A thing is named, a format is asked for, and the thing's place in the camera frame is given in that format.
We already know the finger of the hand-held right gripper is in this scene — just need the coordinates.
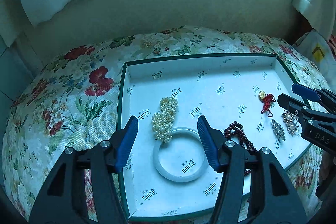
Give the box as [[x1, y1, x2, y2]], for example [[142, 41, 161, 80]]
[[292, 83, 336, 116], [277, 93, 336, 125]]

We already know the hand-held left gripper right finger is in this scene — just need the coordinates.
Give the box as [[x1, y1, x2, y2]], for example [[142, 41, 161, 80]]
[[197, 115, 307, 224]]

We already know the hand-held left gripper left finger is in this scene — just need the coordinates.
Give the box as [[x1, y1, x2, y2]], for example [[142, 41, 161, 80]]
[[28, 115, 139, 224]]

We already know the pearl crystal flower brooch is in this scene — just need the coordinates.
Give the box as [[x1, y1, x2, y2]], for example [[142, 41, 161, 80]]
[[281, 109, 300, 135]]

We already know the red knot gold charm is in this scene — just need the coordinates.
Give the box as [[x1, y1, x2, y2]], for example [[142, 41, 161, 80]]
[[259, 91, 276, 118]]

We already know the silver rhinestone brooch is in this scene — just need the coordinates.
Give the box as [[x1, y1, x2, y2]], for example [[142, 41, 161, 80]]
[[270, 118, 286, 141]]

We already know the dark red bead necklace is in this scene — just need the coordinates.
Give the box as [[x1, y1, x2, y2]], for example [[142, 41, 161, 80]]
[[224, 121, 259, 177]]

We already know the pale jade bangle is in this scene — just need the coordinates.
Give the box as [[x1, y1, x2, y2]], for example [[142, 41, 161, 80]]
[[153, 127, 208, 183]]

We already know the white pearl cluster hair tie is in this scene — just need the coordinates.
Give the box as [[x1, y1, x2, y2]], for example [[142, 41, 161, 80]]
[[152, 96, 179, 144]]

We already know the shallow green-edged white box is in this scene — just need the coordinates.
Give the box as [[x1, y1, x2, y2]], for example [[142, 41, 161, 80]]
[[116, 53, 313, 223]]

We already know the white plastic bag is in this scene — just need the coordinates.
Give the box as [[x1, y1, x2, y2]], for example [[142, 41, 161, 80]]
[[293, 30, 336, 90]]

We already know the floral bed sheet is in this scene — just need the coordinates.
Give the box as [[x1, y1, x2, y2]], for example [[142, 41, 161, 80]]
[[3, 25, 328, 224]]

